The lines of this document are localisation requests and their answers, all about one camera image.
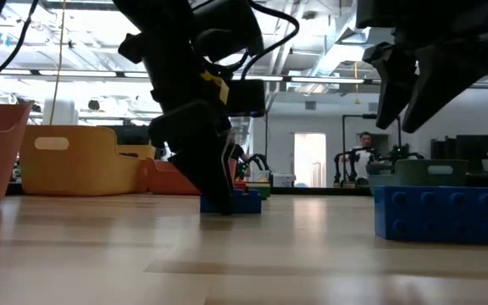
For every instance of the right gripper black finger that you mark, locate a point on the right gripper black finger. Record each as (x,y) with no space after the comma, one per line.
(447,76)
(394,76)

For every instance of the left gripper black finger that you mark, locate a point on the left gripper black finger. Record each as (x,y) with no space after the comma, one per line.
(212,169)

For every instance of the red rectangular wooden block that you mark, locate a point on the red rectangular wooden block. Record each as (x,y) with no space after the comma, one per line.
(240,185)

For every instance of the blue toy brick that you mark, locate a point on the blue toy brick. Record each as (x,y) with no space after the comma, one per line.
(248,203)
(439,216)

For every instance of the green toy brick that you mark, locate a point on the green toy brick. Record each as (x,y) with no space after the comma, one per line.
(263,192)

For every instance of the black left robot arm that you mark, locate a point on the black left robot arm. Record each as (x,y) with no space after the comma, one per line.
(163,25)

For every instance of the person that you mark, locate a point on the person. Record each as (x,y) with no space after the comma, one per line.
(366,140)
(240,153)

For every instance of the yellow tape tag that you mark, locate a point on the yellow tape tag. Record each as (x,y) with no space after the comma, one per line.
(215,87)

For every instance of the small orange plastic bin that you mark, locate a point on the small orange plastic bin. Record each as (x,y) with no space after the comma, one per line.
(168,180)

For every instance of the black rectangular case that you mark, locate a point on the black rectangular case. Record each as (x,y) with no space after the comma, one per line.
(129,134)

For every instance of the white box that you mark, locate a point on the white box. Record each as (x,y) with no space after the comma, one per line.
(283,179)

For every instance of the black equipment rack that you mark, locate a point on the black equipment rack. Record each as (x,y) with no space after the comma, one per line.
(477,148)

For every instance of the dark green plastic bin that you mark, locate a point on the dark green plastic bin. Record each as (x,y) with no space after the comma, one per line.
(413,173)

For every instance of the yellow plastic bin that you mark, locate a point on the yellow plastic bin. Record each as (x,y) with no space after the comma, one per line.
(79,169)

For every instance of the black gantry frame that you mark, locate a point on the black gantry frame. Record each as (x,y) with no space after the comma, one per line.
(371,115)

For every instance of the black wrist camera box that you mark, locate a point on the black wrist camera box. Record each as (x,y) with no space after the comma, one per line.
(246,98)

